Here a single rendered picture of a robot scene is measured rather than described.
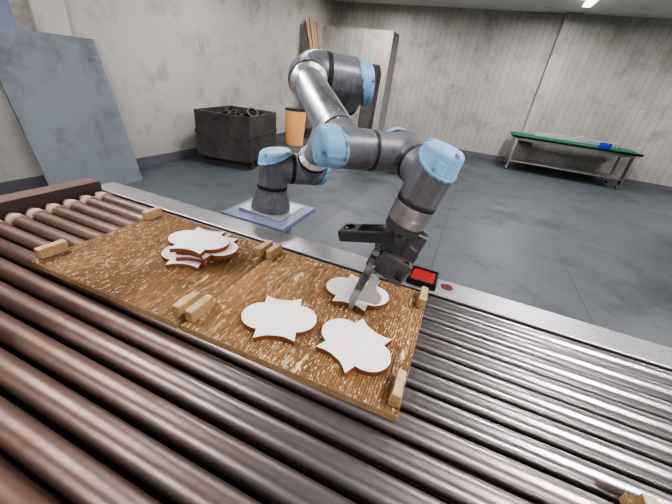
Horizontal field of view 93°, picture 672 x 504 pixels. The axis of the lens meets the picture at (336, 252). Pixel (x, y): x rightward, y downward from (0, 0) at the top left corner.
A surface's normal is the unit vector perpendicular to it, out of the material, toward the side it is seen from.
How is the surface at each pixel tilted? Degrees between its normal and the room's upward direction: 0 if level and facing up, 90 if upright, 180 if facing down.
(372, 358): 0
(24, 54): 76
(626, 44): 90
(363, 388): 0
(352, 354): 0
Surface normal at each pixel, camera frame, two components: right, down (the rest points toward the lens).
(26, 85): 0.92, 0.05
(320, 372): 0.11, -0.87
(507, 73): -0.39, 0.40
